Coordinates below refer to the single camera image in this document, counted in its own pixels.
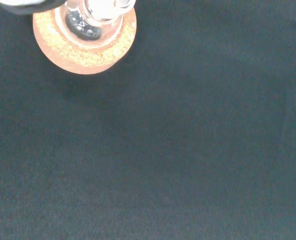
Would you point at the black cloth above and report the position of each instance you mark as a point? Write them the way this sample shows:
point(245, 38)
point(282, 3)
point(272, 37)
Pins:
point(162, 150)

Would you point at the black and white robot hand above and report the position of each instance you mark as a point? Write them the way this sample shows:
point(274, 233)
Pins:
point(30, 6)

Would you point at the glass round-bottom flask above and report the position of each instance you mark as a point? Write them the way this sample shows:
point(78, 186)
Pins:
point(83, 27)

